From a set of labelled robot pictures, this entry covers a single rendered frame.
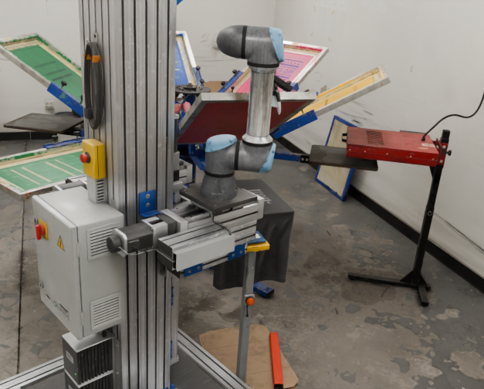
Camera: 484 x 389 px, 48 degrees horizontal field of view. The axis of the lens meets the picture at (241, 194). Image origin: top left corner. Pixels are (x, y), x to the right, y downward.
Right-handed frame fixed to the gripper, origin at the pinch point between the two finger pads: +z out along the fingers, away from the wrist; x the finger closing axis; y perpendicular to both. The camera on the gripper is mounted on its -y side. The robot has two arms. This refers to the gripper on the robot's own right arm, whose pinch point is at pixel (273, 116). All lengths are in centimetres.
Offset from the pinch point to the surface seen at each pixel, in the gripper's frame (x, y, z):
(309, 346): -61, -45, 137
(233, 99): -14.4, 13.9, -8.8
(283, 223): -30, -17, 54
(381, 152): -71, -105, 22
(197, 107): -23.9, 28.8, -5.7
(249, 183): -68, -13, 36
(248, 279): -6, 13, 75
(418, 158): -60, -125, 26
